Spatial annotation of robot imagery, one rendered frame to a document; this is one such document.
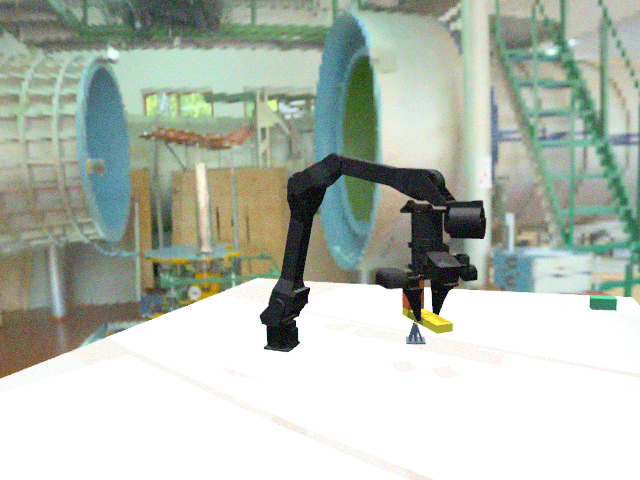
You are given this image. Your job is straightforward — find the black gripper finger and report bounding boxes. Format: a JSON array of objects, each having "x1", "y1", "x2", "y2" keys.
[
  {"x1": 401, "y1": 287, "x2": 423, "y2": 321},
  {"x1": 431, "y1": 280, "x2": 459, "y2": 316}
]

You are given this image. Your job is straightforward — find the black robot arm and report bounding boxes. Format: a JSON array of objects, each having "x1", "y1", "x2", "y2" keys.
[{"x1": 259, "y1": 152, "x2": 487, "y2": 353}]

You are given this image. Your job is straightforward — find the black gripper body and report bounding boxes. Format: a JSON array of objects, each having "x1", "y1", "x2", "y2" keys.
[{"x1": 376, "y1": 237, "x2": 478, "y2": 290}]

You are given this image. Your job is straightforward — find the green rectangular block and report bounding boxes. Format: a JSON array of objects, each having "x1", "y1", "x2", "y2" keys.
[{"x1": 589, "y1": 295, "x2": 618, "y2": 311}]

